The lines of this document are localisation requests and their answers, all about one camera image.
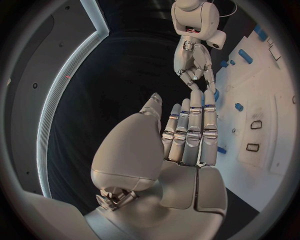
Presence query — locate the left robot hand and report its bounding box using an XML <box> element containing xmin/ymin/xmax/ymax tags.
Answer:
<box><xmin>83</xmin><ymin>89</ymin><xmax>229</xmax><ymax>240</ymax></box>

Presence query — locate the blue gear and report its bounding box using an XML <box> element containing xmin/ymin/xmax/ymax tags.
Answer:
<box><xmin>213</xmin><ymin>88</ymin><xmax>222</xmax><ymax>104</ymax></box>

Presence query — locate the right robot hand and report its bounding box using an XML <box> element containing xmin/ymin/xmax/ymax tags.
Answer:
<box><xmin>173</xmin><ymin>34</ymin><xmax>217</xmax><ymax>93</ymax></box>

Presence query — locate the long blue cylinder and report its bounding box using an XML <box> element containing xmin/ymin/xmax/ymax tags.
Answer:
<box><xmin>238</xmin><ymin>48</ymin><xmax>254</xmax><ymax>64</ymax></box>

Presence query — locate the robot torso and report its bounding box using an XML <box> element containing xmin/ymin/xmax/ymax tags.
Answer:
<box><xmin>4</xmin><ymin>0</ymin><xmax>110</xmax><ymax>200</ymax></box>

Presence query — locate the white cable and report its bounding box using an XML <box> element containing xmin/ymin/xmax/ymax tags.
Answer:
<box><xmin>206</xmin><ymin>0</ymin><xmax>239</xmax><ymax>18</ymax></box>

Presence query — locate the white task board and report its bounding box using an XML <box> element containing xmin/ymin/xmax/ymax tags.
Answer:
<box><xmin>213</xmin><ymin>27</ymin><xmax>299</xmax><ymax>213</ymax></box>

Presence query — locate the blue block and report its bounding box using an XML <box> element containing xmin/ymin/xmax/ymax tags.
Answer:
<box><xmin>253</xmin><ymin>24</ymin><xmax>269</xmax><ymax>42</ymax></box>

